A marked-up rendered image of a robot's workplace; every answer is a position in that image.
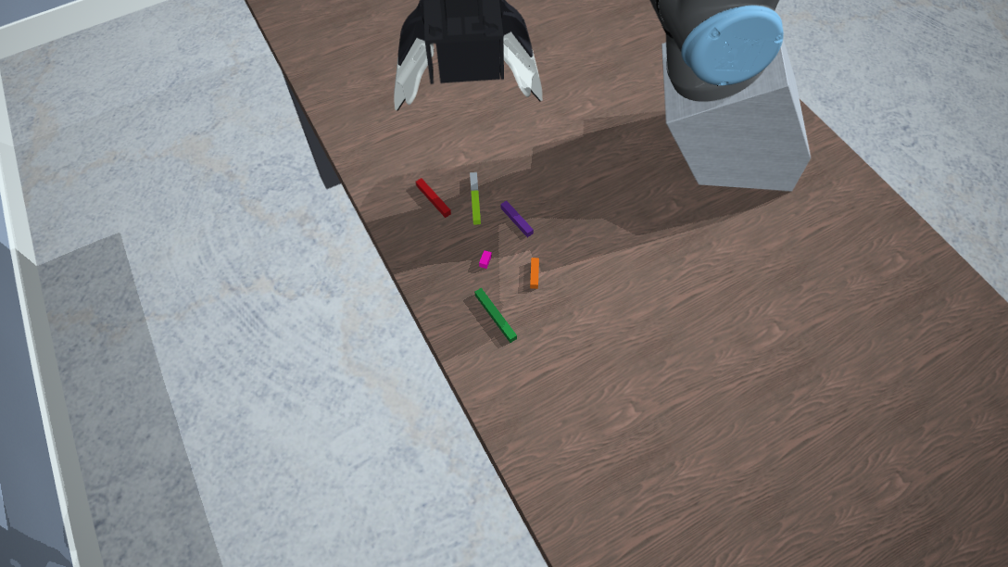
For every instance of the purple rod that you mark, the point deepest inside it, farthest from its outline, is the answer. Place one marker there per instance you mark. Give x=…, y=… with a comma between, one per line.
x=517, y=218

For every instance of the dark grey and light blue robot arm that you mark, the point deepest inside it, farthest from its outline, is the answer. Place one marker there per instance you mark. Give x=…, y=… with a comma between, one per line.
x=725, y=42

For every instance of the red rod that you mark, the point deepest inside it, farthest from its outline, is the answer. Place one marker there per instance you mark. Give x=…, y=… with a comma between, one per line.
x=433, y=197

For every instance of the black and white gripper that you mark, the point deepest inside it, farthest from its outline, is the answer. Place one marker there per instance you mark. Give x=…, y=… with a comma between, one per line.
x=467, y=50

